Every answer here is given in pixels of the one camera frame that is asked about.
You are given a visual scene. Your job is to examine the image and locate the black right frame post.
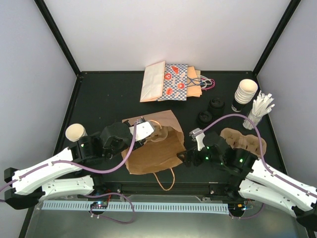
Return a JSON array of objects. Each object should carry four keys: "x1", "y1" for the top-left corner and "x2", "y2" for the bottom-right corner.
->
[{"x1": 253, "y1": 0, "x2": 301, "y2": 76}]

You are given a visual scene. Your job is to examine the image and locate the near black lid stack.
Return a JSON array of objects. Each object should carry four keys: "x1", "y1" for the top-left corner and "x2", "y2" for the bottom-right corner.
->
[{"x1": 196, "y1": 111, "x2": 213, "y2": 127}]

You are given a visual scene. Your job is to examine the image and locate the white slotted cable duct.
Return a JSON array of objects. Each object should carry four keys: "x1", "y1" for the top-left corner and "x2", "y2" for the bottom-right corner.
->
[{"x1": 42, "y1": 200, "x2": 229, "y2": 215}]

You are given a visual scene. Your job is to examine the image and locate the glass of white stirrers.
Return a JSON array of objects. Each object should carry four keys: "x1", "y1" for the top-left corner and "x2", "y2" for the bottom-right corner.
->
[{"x1": 243, "y1": 91, "x2": 275, "y2": 130}]

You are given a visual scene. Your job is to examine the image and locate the single paper cup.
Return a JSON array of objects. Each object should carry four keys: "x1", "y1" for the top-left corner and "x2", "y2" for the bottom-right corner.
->
[{"x1": 65, "y1": 123, "x2": 87, "y2": 142}]

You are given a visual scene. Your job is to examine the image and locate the stack of paper cups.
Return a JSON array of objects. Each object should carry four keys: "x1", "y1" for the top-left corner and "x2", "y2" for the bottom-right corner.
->
[{"x1": 231, "y1": 79, "x2": 258, "y2": 112}]

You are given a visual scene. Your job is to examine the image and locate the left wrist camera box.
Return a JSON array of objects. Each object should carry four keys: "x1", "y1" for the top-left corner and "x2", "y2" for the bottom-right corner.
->
[{"x1": 136, "y1": 118, "x2": 155, "y2": 141}]

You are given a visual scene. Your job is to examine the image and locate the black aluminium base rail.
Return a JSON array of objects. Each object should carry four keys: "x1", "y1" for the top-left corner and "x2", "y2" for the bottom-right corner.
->
[{"x1": 104, "y1": 182, "x2": 231, "y2": 196}]

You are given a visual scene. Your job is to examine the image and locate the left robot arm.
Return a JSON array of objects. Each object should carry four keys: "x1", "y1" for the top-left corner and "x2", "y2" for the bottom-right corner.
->
[{"x1": 1, "y1": 119, "x2": 155, "y2": 210}]

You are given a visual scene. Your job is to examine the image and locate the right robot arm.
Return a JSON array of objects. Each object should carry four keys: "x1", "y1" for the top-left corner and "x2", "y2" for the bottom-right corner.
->
[{"x1": 177, "y1": 129, "x2": 317, "y2": 231}]

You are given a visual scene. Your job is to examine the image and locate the black frame post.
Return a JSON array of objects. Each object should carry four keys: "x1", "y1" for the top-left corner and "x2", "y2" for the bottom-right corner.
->
[
  {"x1": 253, "y1": 0, "x2": 301, "y2": 76},
  {"x1": 34, "y1": 0, "x2": 81, "y2": 76}
]

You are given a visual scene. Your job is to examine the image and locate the flat brown paper bags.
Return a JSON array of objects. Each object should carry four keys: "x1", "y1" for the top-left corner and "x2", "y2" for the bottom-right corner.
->
[{"x1": 187, "y1": 66, "x2": 202, "y2": 98}]

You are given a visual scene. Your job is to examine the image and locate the far black lid stack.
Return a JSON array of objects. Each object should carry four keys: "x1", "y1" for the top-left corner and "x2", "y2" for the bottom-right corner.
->
[{"x1": 208, "y1": 97, "x2": 225, "y2": 117}]

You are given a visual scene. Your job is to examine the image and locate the brown pulp cup carrier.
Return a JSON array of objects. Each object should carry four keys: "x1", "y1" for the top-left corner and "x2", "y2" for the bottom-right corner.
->
[{"x1": 146, "y1": 125, "x2": 168, "y2": 143}]

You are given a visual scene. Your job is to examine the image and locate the black left frame post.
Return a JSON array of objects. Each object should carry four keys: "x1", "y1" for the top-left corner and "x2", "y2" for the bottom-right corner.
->
[{"x1": 34, "y1": 0, "x2": 81, "y2": 76}]

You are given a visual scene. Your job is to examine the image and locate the black lid stack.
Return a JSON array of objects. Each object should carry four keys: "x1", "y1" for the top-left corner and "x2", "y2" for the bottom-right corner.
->
[
  {"x1": 208, "y1": 97, "x2": 225, "y2": 117},
  {"x1": 196, "y1": 111, "x2": 213, "y2": 127}
]

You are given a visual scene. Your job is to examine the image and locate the blue checkered paper bag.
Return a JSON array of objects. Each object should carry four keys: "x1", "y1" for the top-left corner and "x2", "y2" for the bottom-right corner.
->
[{"x1": 157, "y1": 64, "x2": 188, "y2": 101}]

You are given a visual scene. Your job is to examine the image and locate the large brown paper bag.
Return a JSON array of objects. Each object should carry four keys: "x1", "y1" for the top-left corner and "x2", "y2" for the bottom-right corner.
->
[{"x1": 125, "y1": 110, "x2": 185, "y2": 185}]

